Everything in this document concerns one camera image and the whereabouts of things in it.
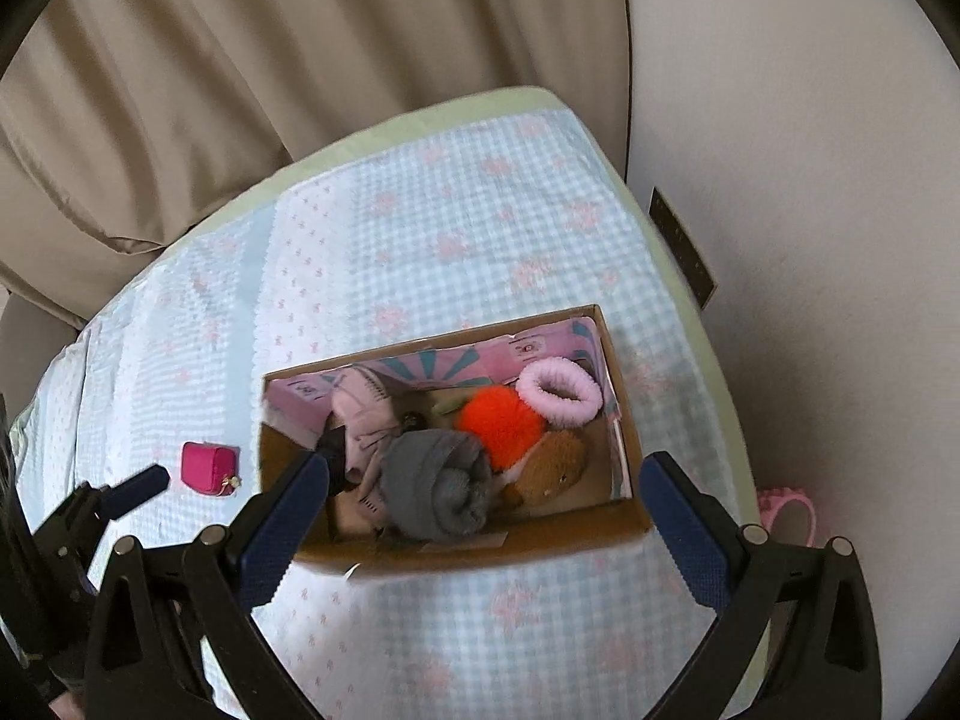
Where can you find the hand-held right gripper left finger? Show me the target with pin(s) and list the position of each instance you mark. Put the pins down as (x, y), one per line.
(289, 525)

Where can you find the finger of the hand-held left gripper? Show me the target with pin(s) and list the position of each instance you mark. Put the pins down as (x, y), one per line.
(139, 490)

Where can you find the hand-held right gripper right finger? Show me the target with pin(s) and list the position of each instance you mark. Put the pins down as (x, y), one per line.
(682, 532)

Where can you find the magenta zip pouch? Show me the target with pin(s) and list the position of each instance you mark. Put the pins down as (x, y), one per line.
(210, 467)

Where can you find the pink sock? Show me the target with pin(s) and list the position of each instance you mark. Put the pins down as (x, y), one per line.
(364, 420)

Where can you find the brown plush toy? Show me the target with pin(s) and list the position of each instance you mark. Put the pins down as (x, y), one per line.
(551, 465)

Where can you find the grey sock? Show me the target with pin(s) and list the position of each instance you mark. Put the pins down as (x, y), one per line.
(435, 484)

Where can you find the cardboard box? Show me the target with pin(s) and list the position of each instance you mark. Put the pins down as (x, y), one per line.
(450, 551)

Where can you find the pink fluffy scrunchie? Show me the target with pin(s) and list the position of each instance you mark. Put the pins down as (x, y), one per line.
(559, 405)

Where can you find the orange pom-pom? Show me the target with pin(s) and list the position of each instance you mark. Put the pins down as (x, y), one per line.
(499, 424)

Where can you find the pink plastic object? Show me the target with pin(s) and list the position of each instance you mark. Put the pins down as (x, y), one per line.
(784, 506)

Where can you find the grey padded headboard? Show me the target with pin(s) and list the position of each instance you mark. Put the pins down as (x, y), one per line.
(30, 345)

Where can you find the beige curtain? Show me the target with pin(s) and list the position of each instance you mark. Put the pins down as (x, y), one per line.
(262, 52)

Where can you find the dark wall strip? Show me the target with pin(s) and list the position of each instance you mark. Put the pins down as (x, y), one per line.
(682, 247)

